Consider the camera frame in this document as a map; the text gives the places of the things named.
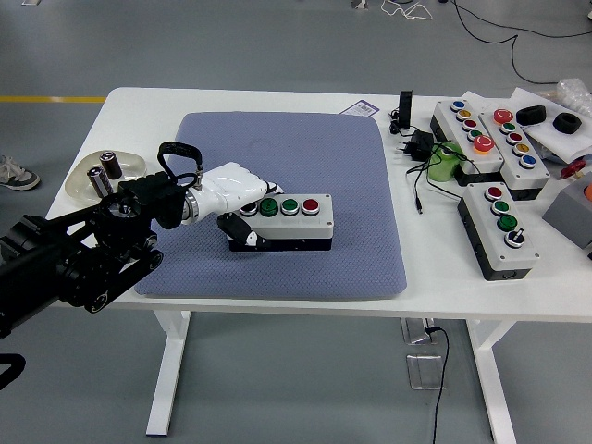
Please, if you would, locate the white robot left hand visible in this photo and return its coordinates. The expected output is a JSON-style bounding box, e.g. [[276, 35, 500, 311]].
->
[[187, 161, 286, 252]]

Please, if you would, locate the grey four-button control box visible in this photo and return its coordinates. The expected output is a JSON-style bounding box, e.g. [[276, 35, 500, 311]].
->
[[457, 182, 541, 282], [225, 192, 334, 253]]

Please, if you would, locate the grey five-button control box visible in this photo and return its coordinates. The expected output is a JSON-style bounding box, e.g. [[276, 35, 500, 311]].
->
[[429, 99, 506, 187], [479, 108, 552, 201]]

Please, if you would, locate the grey box with orange button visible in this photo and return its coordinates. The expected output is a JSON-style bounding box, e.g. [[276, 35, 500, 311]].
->
[[541, 173, 592, 251]]

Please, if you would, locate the grey-blue textured mat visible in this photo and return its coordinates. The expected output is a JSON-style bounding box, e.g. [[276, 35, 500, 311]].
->
[[134, 109, 409, 301]]

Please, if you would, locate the dark cylindrical capacitor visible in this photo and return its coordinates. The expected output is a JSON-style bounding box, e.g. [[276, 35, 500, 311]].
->
[[86, 166, 112, 199], [99, 150, 122, 180]]

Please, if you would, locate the purple-edged label card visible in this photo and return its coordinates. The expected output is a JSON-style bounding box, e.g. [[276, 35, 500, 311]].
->
[[342, 99, 379, 117]]

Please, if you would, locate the translucent beige tray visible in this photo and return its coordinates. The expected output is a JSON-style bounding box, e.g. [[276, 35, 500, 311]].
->
[[64, 149, 148, 208]]

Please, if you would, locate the black upright small device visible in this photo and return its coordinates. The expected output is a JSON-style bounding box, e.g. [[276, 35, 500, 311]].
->
[[398, 90, 414, 130]]

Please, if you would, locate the white table leg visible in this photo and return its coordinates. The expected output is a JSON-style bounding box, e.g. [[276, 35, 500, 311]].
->
[[145, 310, 191, 437], [464, 319, 518, 444]]

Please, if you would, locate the black power adapter plug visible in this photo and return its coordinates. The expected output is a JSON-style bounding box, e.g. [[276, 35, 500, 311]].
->
[[394, 129, 436, 163]]

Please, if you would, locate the green cylindrical toy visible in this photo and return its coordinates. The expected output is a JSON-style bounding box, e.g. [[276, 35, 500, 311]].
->
[[425, 142, 469, 183]]

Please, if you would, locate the person's shoe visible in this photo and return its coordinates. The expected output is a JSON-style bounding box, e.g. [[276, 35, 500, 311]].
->
[[0, 154, 42, 191]]

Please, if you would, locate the yellow floor tape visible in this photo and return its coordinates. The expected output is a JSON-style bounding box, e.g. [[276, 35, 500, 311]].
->
[[0, 94, 107, 104]]

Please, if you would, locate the red round part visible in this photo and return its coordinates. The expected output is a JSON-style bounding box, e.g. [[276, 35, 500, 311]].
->
[[561, 159, 588, 180]]

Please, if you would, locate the clear plastic bag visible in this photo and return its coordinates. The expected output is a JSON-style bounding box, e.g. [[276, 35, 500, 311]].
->
[[538, 77, 592, 122]]

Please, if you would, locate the black adapter cord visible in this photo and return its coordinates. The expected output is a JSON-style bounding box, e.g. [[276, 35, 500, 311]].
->
[[405, 142, 482, 216]]

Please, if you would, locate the clear plastic floor bracket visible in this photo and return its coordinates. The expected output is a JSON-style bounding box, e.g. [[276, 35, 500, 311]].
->
[[401, 317, 438, 346], [406, 353, 449, 391]]

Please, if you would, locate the white floor cord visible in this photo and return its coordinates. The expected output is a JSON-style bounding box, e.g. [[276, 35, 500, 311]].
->
[[381, 0, 434, 22]]

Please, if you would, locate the black floor power cable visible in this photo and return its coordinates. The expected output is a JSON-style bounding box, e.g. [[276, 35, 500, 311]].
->
[[425, 326, 450, 444]]

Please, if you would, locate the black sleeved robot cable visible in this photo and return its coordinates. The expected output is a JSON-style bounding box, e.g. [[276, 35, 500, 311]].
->
[[0, 353, 27, 389]]

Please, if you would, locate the black foam ring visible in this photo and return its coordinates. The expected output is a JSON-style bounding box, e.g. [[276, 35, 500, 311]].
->
[[553, 112, 583, 135], [515, 105, 548, 127]]

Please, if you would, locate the black thin floor cable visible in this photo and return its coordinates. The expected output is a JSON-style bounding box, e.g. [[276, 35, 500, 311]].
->
[[450, 0, 592, 85]]

